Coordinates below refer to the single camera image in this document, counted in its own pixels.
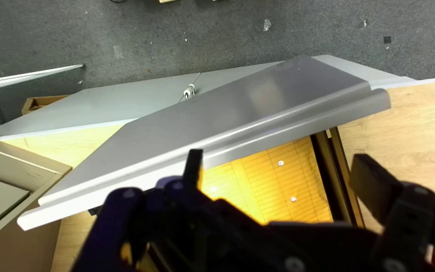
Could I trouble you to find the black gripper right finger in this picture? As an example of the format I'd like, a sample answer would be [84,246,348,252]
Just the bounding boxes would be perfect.
[348,154,435,272]

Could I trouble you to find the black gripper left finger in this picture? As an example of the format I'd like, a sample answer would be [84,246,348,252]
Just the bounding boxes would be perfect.
[70,150,256,272]

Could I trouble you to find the white file cabinet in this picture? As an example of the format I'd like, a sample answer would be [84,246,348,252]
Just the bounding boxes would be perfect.
[0,53,415,153]

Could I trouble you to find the beige file cabinet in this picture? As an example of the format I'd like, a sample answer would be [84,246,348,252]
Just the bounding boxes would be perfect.
[0,142,70,272]

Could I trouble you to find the wooden top desk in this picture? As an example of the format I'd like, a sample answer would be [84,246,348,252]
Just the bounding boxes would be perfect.
[0,76,435,272]

